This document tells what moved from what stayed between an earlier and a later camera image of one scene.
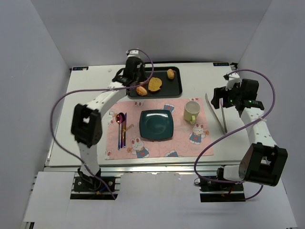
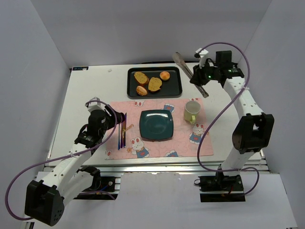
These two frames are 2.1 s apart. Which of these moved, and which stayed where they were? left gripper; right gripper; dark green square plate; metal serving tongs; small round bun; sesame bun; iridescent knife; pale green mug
Moved: small round bun; left gripper; right gripper; metal serving tongs
Stayed: iridescent knife; sesame bun; dark green square plate; pale green mug
